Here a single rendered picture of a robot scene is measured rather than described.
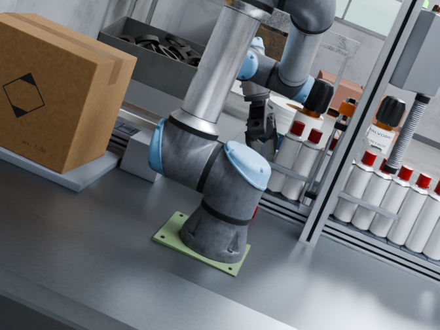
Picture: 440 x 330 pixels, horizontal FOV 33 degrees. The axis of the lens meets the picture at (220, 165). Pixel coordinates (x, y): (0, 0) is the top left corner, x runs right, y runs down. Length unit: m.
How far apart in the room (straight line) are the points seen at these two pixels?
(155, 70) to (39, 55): 2.79
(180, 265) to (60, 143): 0.40
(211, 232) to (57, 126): 0.42
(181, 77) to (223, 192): 2.93
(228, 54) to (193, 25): 8.54
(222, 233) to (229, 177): 0.12
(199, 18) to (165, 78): 5.64
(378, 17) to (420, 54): 7.98
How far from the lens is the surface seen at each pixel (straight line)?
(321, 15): 1.57
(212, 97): 1.55
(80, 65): 1.65
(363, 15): 9.78
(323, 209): 1.89
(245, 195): 1.55
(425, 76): 1.87
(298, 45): 1.68
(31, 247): 1.40
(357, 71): 9.85
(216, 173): 1.55
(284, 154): 2.01
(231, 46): 1.55
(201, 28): 10.06
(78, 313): 1.28
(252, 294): 1.53
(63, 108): 1.68
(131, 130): 2.11
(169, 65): 4.44
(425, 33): 1.80
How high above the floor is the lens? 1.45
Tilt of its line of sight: 16 degrees down
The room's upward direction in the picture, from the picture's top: 21 degrees clockwise
